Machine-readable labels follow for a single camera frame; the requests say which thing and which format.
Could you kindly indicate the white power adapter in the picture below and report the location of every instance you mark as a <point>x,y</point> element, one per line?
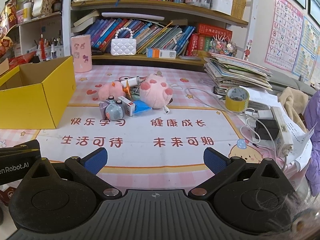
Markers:
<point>265,115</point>

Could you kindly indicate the cream carved ornament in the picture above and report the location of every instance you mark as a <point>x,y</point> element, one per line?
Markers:
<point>41,3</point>

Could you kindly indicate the large pink paw plush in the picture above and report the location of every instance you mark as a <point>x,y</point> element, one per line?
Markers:
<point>155,92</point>

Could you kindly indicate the yellow cardboard box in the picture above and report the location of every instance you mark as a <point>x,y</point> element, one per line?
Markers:
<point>30,105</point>

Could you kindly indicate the red paper decorations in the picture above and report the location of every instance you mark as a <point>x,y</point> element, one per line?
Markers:
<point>17,57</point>

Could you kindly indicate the pink alphabet poster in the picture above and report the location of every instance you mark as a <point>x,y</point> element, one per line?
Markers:
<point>282,32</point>

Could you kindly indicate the pink tissue box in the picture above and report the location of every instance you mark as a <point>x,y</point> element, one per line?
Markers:
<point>81,55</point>

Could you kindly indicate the foil figure decoration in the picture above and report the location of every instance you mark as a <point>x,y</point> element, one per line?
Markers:
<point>6,17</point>

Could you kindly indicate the beige cloth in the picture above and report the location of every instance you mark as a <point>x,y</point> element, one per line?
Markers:
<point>291,105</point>

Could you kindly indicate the white power strip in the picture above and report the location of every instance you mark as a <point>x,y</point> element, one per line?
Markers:
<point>282,130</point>

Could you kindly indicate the white cubby shelf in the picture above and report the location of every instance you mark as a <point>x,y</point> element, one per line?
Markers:
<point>30,30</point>

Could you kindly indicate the mint green tool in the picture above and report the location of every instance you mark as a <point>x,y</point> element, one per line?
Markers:
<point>135,97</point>

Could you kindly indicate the white printed papers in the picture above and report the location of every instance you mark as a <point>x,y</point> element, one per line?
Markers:
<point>301,140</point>

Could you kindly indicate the wooden bookshelf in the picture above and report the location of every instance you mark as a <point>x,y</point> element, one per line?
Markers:
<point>160,7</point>

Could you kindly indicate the orange white carton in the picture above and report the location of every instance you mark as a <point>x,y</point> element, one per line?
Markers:
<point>160,53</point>

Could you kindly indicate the purple garment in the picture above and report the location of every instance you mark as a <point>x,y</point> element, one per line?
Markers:
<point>312,135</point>

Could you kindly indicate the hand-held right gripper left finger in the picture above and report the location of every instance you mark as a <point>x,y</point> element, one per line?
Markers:
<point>96,160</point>

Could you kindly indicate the small pink orange plush toy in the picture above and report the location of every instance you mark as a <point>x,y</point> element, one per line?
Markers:
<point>108,91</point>

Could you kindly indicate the white quilted handbag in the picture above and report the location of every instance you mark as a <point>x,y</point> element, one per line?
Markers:
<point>123,47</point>

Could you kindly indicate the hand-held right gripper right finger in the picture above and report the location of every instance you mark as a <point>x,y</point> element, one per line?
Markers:
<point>214,160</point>

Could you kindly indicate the white flat board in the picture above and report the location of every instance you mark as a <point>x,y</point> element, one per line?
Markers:
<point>132,16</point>

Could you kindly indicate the thick book cream pages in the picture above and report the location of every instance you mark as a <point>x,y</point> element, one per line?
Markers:
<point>86,21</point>

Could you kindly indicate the black power adapter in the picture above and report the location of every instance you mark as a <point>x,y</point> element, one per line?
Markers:
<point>266,129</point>

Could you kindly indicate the small white red box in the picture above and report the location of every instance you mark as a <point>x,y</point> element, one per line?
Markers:
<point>128,107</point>

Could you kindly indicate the colourful sparkly ornament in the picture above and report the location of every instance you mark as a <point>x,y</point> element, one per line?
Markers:
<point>223,46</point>

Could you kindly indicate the long row of thin books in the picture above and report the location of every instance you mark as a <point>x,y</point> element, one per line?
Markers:
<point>155,36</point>

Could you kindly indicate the red dictionaries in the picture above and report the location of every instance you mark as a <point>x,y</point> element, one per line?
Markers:
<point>215,31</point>

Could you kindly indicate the stack of notebooks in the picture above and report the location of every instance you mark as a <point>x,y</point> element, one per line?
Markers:
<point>237,70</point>

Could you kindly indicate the blue packet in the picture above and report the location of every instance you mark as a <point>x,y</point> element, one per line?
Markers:
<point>143,108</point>

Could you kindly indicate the white jar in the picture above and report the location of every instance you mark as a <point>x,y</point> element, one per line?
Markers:
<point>28,12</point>

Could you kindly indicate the blue chart poster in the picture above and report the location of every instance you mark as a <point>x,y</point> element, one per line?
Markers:
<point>308,52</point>

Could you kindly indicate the yellow tape roll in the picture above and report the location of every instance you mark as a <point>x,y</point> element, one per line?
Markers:
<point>237,103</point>

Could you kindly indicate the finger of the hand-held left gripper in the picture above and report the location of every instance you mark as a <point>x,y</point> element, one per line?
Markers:
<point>26,146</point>

